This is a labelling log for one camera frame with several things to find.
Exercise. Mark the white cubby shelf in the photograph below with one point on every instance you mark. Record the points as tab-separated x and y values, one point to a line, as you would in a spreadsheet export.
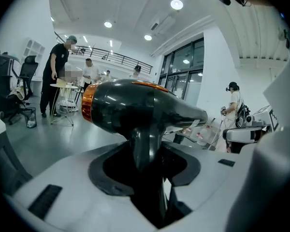
33	49

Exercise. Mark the stack of clear plastic jugs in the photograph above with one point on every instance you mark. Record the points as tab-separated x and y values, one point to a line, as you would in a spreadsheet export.
203	134

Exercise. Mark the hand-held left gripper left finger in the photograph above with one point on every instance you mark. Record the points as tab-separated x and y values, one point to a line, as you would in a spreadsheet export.
75	202

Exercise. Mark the black office chair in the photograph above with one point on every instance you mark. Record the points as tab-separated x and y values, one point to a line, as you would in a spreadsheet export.
26	81

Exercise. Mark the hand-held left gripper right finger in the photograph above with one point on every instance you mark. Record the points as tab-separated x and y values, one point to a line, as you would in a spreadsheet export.
207	178

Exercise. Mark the person's white shirt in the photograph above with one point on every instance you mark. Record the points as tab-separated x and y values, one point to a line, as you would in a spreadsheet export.
275	178

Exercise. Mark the black mezzanine railing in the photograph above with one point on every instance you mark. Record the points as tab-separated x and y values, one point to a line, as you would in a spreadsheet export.
116	57

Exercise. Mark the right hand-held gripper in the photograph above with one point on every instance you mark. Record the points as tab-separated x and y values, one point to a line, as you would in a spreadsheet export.
273	118

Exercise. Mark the black hair dryer orange trim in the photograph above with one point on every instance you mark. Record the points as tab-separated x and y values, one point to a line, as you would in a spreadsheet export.
135	105

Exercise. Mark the ceiling air conditioner unit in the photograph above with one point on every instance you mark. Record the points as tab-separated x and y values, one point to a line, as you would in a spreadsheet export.
162	23

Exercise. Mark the black framed glass windows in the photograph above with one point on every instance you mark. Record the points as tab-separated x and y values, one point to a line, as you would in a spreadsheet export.
183	66

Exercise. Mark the round ceiling light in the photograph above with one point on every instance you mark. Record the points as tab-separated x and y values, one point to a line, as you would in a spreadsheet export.
176	4
148	37
108	24

